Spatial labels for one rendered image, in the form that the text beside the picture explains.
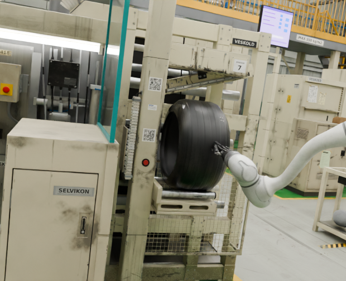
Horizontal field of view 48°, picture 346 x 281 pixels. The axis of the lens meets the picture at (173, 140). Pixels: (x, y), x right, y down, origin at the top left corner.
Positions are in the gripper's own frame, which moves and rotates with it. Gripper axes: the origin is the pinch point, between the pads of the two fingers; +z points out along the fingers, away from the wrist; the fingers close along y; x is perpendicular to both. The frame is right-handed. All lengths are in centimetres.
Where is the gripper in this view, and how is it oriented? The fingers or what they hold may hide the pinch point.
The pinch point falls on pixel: (217, 145)
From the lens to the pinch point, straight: 211.2
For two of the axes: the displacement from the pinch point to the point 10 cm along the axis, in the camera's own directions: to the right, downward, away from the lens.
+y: -9.5, -0.8, -2.9
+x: -1.6, 9.5, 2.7
